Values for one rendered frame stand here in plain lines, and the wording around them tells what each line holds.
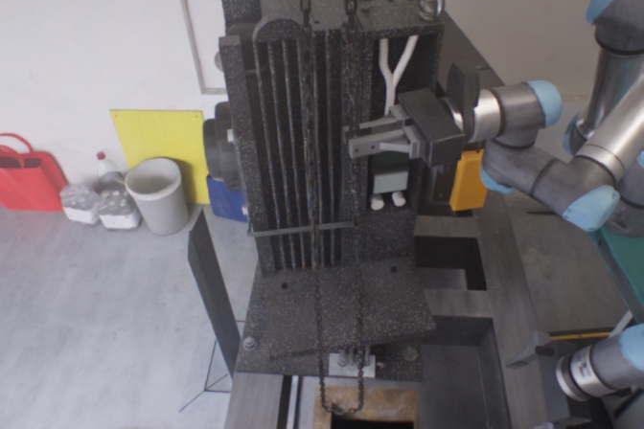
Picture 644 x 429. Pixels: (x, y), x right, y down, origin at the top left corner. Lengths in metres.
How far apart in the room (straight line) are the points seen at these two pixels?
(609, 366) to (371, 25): 0.70
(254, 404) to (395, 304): 0.49
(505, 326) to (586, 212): 0.91
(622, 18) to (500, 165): 0.37
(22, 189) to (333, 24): 2.50
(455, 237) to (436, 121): 1.16
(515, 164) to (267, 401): 0.98
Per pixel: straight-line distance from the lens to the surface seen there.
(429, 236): 1.84
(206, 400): 2.25
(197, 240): 1.42
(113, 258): 2.84
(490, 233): 1.89
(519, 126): 0.79
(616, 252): 1.38
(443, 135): 0.70
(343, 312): 1.33
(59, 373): 2.56
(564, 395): 0.94
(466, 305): 1.68
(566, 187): 0.81
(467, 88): 0.71
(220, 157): 1.16
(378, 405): 2.20
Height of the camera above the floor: 2.04
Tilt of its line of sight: 44 degrees down
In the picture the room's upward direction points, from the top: 2 degrees counter-clockwise
